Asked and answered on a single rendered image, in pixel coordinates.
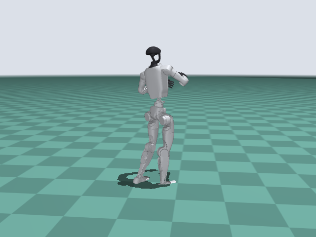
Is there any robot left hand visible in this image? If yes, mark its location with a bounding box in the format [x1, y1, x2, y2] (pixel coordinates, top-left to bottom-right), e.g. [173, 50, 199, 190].
[168, 79, 174, 88]

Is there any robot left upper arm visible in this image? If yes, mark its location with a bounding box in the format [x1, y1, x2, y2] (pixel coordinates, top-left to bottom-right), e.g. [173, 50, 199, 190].
[138, 71, 146, 94]

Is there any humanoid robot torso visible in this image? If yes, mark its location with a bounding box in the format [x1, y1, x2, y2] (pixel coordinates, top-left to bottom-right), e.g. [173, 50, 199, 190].
[144, 63, 168, 120]

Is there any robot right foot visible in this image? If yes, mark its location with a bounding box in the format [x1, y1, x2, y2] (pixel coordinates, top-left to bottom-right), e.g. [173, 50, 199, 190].
[158, 180, 176, 185]

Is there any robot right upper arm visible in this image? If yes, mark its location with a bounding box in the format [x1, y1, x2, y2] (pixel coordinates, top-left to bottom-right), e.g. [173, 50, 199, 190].
[160, 65, 188, 86]

